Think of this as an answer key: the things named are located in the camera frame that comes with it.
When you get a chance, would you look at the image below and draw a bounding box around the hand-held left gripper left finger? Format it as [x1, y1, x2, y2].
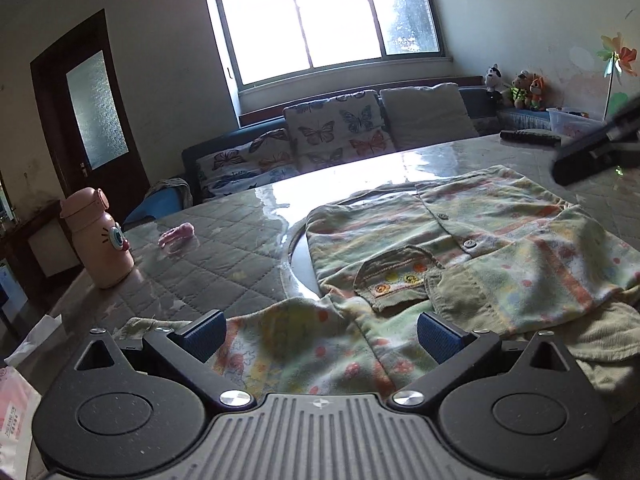
[74, 310, 257, 411]

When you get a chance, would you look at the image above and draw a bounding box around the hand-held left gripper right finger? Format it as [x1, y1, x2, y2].
[389, 311, 572, 408]

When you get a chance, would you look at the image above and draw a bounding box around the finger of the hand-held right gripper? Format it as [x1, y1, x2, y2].
[604, 106, 640, 144]
[550, 130, 640, 187]

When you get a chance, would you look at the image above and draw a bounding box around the green patterned button shirt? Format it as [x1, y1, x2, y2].
[112, 165, 640, 413]

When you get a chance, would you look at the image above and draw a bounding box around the clear plastic storage box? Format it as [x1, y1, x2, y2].
[546, 107, 607, 140]

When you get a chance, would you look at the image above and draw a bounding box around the black remote control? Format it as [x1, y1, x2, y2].
[500, 129, 561, 147]

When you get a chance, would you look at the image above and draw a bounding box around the colourful pinwheel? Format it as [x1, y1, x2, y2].
[595, 32, 639, 121]

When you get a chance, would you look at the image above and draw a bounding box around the grey quilted table cover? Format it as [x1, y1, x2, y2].
[30, 132, 640, 421]

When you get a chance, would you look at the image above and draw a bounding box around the orange fox plush toy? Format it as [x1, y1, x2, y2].
[526, 74, 547, 112]

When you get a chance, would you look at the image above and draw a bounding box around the brown bear plush toy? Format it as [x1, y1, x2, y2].
[509, 70, 533, 110]

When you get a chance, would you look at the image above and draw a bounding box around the dark blue sofa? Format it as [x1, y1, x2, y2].
[181, 74, 556, 205]

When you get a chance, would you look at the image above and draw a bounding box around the black and white plush toy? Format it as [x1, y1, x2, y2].
[482, 64, 503, 101]

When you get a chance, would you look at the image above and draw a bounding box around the blue chair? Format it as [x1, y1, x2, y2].
[122, 176, 193, 231]

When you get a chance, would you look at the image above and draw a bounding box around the pink cartoon water bottle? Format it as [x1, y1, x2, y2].
[59, 187, 136, 290]

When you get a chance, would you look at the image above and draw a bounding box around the grey cloth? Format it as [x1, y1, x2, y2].
[144, 177, 193, 206]

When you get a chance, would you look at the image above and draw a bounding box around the beige back cushion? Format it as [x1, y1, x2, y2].
[379, 82, 481, 152]

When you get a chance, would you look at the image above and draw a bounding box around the white tissue paper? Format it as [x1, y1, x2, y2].
[4, 312, 63, 368]

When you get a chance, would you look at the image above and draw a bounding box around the butterfly print seat cover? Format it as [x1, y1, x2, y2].
[196, 129, 303, 200]

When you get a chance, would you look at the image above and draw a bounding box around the dark wooden cabinet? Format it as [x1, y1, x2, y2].
[0, 200, 83, 311]

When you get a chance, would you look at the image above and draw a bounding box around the pink tissue packet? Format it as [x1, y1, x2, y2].
[0, 365, 43, 480]

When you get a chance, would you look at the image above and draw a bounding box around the butterfly print back cushion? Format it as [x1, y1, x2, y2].
[282, 89, 398, 168]

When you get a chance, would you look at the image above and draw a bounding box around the dark wooden glass door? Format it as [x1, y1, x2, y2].
[30, 8, 151, 208]

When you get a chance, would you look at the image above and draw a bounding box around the large window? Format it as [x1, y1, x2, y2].
[200, 0, 455, 92]

